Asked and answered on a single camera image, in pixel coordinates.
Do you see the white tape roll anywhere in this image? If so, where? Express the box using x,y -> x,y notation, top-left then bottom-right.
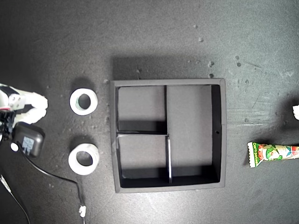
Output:
69,88 -> 99,116
68,143 -> 100,176

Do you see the printed snack bar wrapper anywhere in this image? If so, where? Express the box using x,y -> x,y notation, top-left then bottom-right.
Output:
247,141 -> 299,168

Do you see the black tray with wells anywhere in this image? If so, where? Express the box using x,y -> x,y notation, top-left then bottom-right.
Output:
109,78 -> 227,194

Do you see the small black camera box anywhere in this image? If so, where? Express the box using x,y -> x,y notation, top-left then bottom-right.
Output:
11,123 -> 45,158

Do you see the black camera cable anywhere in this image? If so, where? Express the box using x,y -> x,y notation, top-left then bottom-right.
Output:
14,144 -> 86,224

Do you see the thin cable with white plug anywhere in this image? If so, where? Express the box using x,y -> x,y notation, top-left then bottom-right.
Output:
0,174 -> 32,224

